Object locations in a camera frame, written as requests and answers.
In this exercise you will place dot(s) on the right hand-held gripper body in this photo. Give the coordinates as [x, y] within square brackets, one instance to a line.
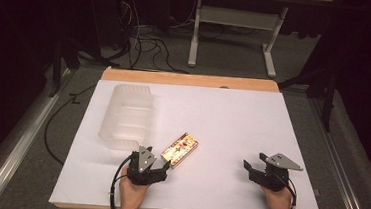
[273, 178]

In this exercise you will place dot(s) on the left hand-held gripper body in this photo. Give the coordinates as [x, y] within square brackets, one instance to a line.
[143, 163]

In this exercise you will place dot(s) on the red and yellow printed box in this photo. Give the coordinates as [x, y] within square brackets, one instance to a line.
[180, 150]

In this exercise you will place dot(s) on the person's right hand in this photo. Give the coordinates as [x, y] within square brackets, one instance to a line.
[277, 202]

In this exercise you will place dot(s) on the person's left hand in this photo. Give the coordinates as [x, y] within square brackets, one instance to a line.
[132, 194]

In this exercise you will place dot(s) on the translucent plastic bin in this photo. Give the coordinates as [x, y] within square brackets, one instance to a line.
[126, 118]

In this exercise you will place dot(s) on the white table mat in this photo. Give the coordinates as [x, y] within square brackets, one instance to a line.
[225, 127]

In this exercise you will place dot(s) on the black metal stand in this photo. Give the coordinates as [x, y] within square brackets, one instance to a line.
[64, 58]
[325, 92]

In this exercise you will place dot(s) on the metal floor rail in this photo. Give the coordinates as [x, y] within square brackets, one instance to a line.
[339, 170]
[16, 144]

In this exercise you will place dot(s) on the white metal desk frame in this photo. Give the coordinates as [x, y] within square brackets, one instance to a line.
[237, 18]

